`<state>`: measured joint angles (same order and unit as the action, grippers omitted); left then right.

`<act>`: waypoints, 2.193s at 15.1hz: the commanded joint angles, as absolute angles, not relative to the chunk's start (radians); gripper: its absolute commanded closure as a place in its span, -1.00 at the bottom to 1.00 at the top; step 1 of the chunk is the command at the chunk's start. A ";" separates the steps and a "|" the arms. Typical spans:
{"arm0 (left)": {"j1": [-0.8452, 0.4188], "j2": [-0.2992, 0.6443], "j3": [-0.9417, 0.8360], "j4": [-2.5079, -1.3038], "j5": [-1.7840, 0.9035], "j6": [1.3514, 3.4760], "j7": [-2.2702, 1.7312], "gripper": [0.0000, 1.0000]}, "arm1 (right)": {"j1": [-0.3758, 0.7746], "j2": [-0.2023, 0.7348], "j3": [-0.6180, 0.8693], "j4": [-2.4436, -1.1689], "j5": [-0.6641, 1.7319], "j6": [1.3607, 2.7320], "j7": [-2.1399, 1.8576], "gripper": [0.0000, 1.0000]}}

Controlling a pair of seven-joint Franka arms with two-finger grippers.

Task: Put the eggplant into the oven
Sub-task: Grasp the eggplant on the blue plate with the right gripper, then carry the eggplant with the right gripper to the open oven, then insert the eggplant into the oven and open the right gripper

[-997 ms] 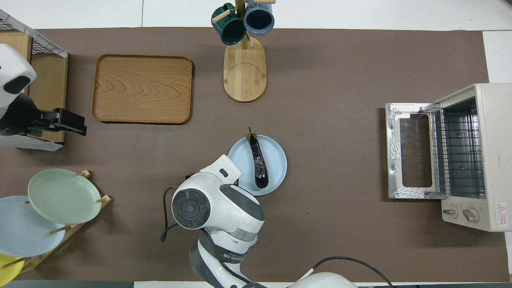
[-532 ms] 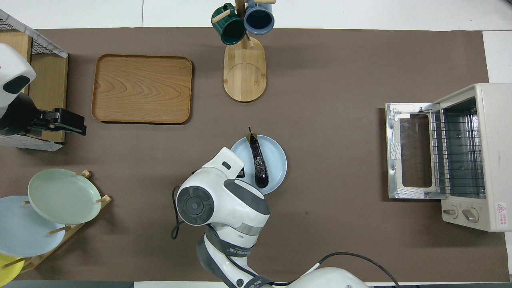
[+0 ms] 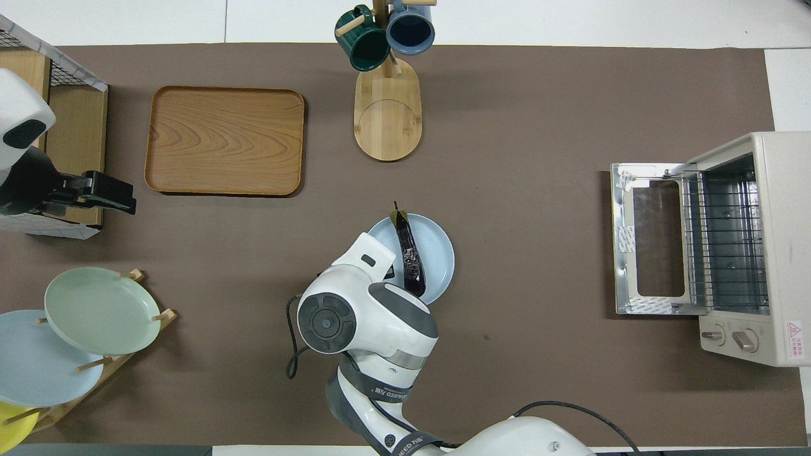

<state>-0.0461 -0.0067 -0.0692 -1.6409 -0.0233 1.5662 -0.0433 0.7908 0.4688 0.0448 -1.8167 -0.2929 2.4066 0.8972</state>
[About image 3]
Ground cream toaster oven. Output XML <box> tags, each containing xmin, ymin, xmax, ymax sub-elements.
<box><xmin>681</xmin><ymin>132</ymin><xmax>811</xmax><ymax>368</ymax></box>

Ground wooden mug tree stand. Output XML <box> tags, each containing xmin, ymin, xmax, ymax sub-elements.
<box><xmin>335</xmin><ymin>0</ymin><xmax>438</xmax><ymax>163</ymax></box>

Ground wooden serving tray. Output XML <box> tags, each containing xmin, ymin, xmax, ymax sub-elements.
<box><xmin>144</xmin><ymin>85</ymin><xmax>306</xmax><ymax>197</ymax></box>

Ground metal oven wire rack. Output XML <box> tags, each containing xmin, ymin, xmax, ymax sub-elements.
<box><xmin>681</xmin><ymin>170</ymin><xmax>769</xmax><ymax>312</ymax></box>

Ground dark green ceramic mug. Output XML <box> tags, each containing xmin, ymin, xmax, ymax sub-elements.
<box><xmin>335</xmin><ymin>5</ymin><xmax>391</xmax><ymax>72</ymax></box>

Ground glass oven door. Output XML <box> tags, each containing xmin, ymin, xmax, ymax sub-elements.
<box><xmin>610</xmin><ymin>163</ymin><xmax>707</xmax><ymax>316</ymax></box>

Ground brown table mat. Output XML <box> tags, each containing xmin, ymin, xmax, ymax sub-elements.
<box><xmin>0</xmin><ymin>43</ymin><xmax>808</xmax><ymax>447</ymax></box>

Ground light blue racked plate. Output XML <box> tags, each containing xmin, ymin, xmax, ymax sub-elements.
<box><xmin>0</xmin><ymin>309</ymin><xmax>105</xmax><ymax>408</ymax></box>

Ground pale green plate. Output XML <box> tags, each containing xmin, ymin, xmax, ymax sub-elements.
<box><xmin>44</xmin><ymin>267</ymin><xmax>162</xmax><ymax>356</ymax></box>

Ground blue ceramic mug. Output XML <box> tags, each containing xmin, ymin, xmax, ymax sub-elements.
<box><xmin>385</xmin><ymin>0</ymin><xmax>437</xmax><ymax>56</ymax></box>

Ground dark purple eggplant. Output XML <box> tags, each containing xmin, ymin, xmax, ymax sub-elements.
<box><xmin>392</xmin><ymin>201</ymin><xmax>428</xmax><ymax>298</ymax></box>

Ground wire and wood shelf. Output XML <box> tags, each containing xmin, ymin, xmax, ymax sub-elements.
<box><xmin>0</xmin><ymin>14</ymin><xmax>110</xmax><ymax>240</ymax></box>

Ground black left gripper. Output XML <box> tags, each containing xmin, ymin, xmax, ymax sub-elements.
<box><xmin>0</xmin><ymin>147</ymin><xmax>137</xmax><ymax>219</ymax></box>

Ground wooden plate rack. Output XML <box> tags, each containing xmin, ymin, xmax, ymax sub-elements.
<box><xmin>0</xmin><ymin>269</ymin><xmax>178</xmax><ymax>434</ymax></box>

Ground yellow plate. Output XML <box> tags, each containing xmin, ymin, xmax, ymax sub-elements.
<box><xmin>0</xmin><ymin>401</ymin><xmax>40</xmax><ymax>455</ymax></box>

